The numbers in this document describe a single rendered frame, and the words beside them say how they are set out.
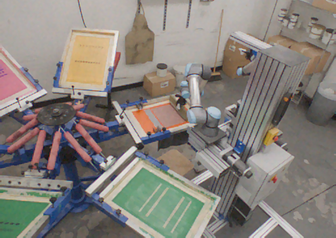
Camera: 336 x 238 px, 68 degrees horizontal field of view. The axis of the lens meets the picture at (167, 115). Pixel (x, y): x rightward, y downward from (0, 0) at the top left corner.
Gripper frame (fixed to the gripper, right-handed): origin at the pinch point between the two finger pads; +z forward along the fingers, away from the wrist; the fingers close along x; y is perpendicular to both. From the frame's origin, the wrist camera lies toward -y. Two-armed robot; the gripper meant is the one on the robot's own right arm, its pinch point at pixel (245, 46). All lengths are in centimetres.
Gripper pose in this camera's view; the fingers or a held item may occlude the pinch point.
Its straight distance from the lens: 282.0
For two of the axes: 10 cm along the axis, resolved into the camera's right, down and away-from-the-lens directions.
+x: 9.8, -1.6, 1.1
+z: -1.9, -6.3, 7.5
